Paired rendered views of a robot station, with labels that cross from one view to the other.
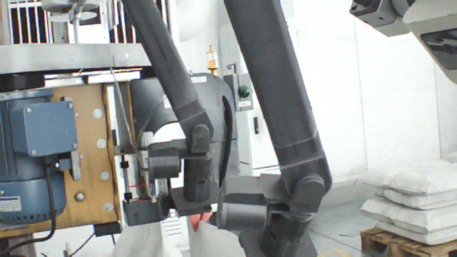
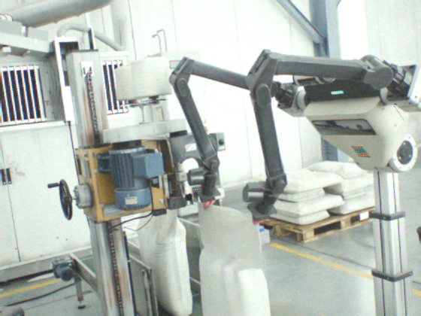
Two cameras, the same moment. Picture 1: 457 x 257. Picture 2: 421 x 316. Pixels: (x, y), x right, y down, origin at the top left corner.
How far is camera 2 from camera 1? 0.97 m
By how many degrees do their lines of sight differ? 10
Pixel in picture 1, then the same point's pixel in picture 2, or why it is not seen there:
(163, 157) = (196, 175)
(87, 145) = not seen: hidden behind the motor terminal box
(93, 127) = not seen: hidden behind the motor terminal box
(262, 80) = (268, 150)
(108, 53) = (165, 126)
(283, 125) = (272, 164)
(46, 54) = (146, 130)
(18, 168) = (134, 183)
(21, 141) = (140, 171)
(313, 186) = (282, 184)
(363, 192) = not seen: hidden behind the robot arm
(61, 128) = (157, 165)
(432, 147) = (296, 159)
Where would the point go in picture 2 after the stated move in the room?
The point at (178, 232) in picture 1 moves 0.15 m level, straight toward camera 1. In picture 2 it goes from (134, 224) to (135, 227)
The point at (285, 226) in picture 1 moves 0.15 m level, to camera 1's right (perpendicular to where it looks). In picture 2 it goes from (269, 199) to (309, 193)
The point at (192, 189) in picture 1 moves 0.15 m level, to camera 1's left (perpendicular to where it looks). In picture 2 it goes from (207, 189) to (174, 194)
